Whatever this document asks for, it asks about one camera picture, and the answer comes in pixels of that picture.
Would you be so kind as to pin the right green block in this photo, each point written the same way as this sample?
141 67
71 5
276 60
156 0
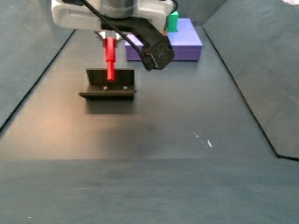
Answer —
171 25

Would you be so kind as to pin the red peg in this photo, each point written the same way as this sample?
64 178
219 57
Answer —
109 57

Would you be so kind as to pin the black angled holder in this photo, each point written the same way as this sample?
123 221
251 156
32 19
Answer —
104 88

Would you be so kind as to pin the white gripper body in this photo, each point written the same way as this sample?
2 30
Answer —
71 14

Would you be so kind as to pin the robot arm wrist link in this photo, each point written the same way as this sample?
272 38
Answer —
117 8

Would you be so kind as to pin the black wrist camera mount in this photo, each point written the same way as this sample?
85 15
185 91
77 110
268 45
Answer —
156 52

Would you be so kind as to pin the purple board base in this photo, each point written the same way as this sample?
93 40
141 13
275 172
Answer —
185 43

